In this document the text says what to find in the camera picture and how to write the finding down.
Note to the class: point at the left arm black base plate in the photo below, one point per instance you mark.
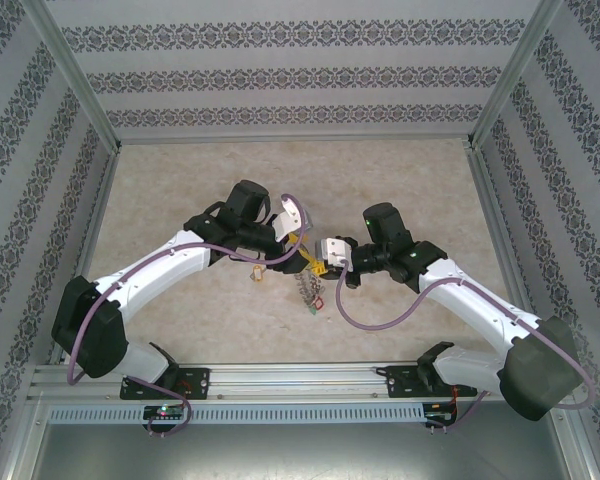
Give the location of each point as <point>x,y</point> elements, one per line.
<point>200,382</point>

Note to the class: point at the green key tag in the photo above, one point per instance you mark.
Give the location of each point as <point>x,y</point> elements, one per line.
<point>312,310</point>

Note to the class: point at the grey metal floor panel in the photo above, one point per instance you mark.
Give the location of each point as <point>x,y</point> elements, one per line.
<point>300,450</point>

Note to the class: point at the long aluminium base rail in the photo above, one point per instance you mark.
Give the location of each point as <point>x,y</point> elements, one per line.
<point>300,380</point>

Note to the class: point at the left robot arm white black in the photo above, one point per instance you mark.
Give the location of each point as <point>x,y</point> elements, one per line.
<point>150,270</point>

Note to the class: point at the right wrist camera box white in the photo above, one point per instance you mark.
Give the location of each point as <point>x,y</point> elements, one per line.
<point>335,252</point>

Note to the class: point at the red framed key tag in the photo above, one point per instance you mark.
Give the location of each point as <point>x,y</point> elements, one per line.
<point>318,302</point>

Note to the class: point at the left aluminium corner post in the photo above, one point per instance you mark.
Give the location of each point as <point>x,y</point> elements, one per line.
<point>75,75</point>

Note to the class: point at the aluminium corner post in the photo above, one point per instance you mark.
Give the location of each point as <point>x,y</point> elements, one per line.
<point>510,75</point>
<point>75,75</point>

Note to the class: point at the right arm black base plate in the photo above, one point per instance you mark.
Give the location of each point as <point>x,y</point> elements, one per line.
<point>397,382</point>

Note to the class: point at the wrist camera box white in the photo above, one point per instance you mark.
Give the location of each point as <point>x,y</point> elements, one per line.
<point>335,252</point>
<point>290,222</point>

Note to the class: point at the right aluminium corner post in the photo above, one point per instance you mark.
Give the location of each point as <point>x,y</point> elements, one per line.
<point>510,75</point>

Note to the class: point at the right aluminium side rail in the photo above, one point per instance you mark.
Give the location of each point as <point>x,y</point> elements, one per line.
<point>500,240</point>

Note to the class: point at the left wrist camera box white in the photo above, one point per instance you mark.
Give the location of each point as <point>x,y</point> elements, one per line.
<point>290,222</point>

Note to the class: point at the left aluminium side rail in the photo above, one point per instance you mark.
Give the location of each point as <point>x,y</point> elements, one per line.
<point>87,225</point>

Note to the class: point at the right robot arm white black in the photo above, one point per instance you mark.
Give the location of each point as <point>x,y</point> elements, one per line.
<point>480,300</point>

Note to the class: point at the aluminium side rail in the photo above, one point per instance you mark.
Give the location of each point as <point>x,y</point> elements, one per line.
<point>87,225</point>
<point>500,240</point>

